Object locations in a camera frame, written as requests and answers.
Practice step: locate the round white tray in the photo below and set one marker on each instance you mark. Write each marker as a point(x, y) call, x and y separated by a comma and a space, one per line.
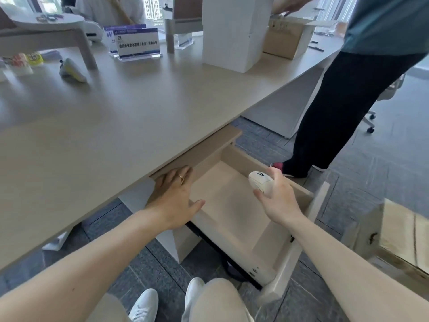
point(47, 20)

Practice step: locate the person's white left shoe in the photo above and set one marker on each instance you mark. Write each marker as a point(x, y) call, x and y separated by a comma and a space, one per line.
point(144, 306)

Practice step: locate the small clear acrylic stand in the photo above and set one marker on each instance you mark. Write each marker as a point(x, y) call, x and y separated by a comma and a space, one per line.
point(183, 40)

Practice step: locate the person's right thumb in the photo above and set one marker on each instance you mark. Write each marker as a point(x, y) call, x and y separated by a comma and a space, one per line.
point(264, 200)

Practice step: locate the white and yellow shoe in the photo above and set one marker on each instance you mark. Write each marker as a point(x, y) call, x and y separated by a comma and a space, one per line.
point(73, 72)

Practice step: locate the person's white shoe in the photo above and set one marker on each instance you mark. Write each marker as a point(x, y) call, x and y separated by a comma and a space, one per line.
point(144, 306)
point(193, 295)

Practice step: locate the person's right hand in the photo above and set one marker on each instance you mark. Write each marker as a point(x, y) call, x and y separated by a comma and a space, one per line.
point(281, 201)

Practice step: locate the black pen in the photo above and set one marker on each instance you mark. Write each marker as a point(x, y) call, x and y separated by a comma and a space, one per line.
point(316, 48)

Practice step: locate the tall white box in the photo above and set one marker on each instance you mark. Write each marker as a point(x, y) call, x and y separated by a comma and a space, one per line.
point(234, 30)

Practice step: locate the person's left forearm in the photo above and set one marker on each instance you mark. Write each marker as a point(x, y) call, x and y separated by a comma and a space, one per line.
point(83, 264)

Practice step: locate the black drawer rail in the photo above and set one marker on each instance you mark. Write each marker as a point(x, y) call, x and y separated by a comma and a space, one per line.
point(218, 249)

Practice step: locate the yellow snack packet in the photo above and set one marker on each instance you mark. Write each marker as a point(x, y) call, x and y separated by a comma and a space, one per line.
point(34, 58)

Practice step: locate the acrylic sign holder purple print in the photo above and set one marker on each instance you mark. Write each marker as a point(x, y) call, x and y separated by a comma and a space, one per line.
point(109, 36)

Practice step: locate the light wooden desk drawer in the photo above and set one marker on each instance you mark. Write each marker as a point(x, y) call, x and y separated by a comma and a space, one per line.
point(234, 217)

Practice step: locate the wooden desk riser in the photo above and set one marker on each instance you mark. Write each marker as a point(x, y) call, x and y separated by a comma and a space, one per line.
point(50, 36)

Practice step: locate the wooden chair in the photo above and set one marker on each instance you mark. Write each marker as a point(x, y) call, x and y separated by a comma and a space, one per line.
point(182, 16)

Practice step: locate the white computer mouse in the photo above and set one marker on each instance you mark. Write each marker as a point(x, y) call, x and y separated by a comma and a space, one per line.
point(260, 182)

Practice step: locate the white desktop device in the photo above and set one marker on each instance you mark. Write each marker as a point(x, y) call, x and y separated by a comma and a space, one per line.
point(92, 31)

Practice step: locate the white snack packet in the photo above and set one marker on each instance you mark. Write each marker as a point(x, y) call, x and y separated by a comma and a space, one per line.
point(18, 63)

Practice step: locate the person's left thumb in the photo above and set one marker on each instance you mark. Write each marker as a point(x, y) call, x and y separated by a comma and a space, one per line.
point(196, 206)

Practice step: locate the acrylic sign holder blue print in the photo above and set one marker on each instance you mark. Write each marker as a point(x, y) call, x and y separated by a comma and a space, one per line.
point(138, 41)

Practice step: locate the white office chair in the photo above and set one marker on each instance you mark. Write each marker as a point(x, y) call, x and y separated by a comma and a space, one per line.
point(385, 97)

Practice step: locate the person's left hand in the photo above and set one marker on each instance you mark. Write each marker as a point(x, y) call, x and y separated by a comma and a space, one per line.
point(171, 201)

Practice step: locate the person's beige trousers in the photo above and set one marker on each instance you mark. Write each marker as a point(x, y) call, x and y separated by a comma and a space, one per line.
point(218, 305)

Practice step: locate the open brown cardboard box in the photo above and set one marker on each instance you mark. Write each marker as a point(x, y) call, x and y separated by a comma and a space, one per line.
point(288, 36)

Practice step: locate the person's right forearm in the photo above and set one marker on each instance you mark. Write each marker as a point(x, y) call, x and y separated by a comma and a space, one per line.
point(331, 264)

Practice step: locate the person's white right shoe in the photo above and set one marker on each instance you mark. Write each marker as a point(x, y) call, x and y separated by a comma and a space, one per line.
point(193, 295)

